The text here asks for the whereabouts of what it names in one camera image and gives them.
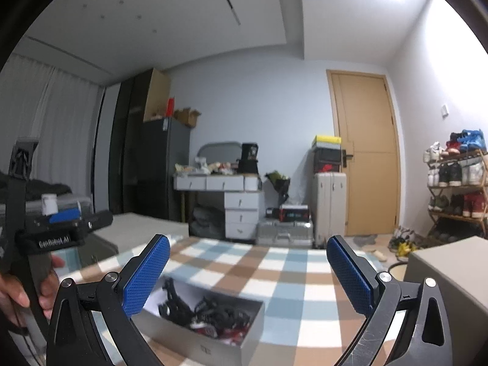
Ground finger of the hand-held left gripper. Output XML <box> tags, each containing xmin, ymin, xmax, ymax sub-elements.
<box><xmin>49</xmin><ymin>209</ymin><xmax>82</xmax><ymax>224</ymax></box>
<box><xmin>82</xmin><ymin>210</ymin><xmax>114</xmax><ymax>234</ymax></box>

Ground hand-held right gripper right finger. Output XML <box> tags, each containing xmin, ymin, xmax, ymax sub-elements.
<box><xmin>327</xmin><ymin>235</ymin><xmax>468</xmax><ymax>366</ymax></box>

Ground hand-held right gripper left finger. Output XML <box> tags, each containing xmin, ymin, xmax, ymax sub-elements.
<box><xmin>46</xmin><ymin>234</ymin><xmax>171</xmax><ymax>366</ymax></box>

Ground pile of black hair accessories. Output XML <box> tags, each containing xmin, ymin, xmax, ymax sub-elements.
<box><xmin>158</xmin><ymin>278</ymin><xmax>252</xmax><ymax>338</ymax></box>

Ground grey rectangular box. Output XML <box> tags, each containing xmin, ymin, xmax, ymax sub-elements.
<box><xmin>131</xmin><ymin>276</ymin><xmax>265</xmax><ymax>364</ymax></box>

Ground red black beaded bracelet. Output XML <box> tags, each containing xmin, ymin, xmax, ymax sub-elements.
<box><xmin>191</xmin><ymin>322</ymin><xmax>246</xmax><ymax>346</ymax></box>

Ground person's left hand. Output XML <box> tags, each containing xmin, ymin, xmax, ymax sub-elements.
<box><xmin>0</xmin><ymin>255</ymin><xmax>65</xmax><ymax>319</ymax></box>

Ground clear storage box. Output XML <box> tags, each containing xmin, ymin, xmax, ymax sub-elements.
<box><xmin>23</xmin><ymin>194</ymin><xmax>93</xmax><ymax>218</ymax></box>

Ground dark cloth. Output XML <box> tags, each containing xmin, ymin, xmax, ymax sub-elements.
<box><xmin>0</xmin><ymin>171</ymin><xmax>73</xmax><ymax>199</ymax></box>

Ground grey floor mat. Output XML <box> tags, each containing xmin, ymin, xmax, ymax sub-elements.
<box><xmin>353</xmin><ymin>234</ymin><xmax>389</xmax><ymax>262</ymax></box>

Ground checkered tablecloth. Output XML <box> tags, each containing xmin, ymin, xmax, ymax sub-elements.
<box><xmin>57</xmin><ymin>236</ymin><xmax>410</xmax><ymax>366</ymax></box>

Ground heap of floor shoes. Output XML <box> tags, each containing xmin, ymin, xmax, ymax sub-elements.
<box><xmin>389</xmin><ymin>226</ymin><xmax>418</xmax><ymax>256</ymax></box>

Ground white tall suitcase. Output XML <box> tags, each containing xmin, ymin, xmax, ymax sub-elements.
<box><xmin>312</xmin><ymin>172</ymin><xmax>347</xmax><ymax>248</ymax></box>

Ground silver suitcase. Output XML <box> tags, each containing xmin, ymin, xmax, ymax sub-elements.
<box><xmin>256</xmin><ymin>219</ymin><xmax>314</xmax><ymax>248</ymax></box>

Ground grey folded bedding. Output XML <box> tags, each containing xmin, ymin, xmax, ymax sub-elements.
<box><xmin>190</xmin><ymin>206</ymin><xmax>225</xmax><ymax>237</ymax></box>

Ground dark grey fridge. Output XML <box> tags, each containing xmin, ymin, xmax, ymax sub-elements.
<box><xmin>139</xmin><ymin>116</ymin><xmax>190</xmax><ymax>222</ymax></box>

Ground dark wardrobe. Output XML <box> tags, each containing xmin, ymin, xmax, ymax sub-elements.
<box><xmin>109</xmin><ymin>68</ymin><xmax>171</xmax><ymax>214</ymax></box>

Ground black box red label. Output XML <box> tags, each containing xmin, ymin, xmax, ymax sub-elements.
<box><xmin>279</xmin><ymin>204</ymin><xmax>310</xmax><ymax>222</ymax></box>

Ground white curtain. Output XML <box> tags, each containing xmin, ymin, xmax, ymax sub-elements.
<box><xmin>0</xmin><ymin>51</ymin><xmax>105</xmax><ymax>214</ymax></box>

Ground grey cabinet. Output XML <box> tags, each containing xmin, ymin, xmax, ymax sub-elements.
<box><xmin>404</xmin><ymin>236</ymin><xmax>488</xmax><ymax>366</ymax></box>

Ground wooden door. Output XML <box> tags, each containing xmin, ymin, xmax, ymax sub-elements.
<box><xmin>327</xmin><ymin>69</ymin><xmax>401</xmax><ymax>237</ymax></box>

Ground dark wrapped flower bouquet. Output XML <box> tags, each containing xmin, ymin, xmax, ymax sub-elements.
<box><xmin>265</xmin><ymin>171</ymin><xmax>291</xmax><ymax>204</ymax></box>

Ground white dresser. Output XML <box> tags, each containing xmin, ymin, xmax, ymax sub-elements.
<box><xmin>173</xmin><ymin>173</ymin><xmax>264</xmax><ymax>242</ymax></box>

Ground clutter of small dresser items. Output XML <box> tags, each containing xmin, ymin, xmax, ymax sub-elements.
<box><xmin>174</xmin><ymin>160</ymin><xmax>239</xmax><ymax>178</ymax></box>

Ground black red shoe box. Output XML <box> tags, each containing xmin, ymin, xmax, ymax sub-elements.
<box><xmin>313</xmin><ymin>148</ymin><xmax>342</xmax><ymax>173</ymax></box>

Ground cardboard box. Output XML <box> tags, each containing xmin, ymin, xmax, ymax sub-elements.
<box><xmin>173</xmin><ymin>107</ymin><xmax>202</xmax><ymax>128</ymax></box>

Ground yellow shoe box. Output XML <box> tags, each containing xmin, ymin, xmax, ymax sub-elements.
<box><xmin>312</xmin><ymin>135</ymin><xmax>341</xmax><ymax>149</ymax></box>

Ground grey arched mirror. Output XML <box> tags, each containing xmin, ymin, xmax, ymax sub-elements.
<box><xmin>196</xmin><ymin>141</ymin><xmax>245</xmax><ymax>168</ymax></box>

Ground wooden shoe rack with shoes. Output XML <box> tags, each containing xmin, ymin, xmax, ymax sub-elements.
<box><xmin>423</xmin><ymin>130</ymin><xmax>488</xmax><ymax>218</ymax></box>

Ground black gift bag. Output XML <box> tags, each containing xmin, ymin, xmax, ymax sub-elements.
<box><xmin>237</xmin><ymin>143</ymin><xmax>260</xmax><ymax>176</ymax></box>

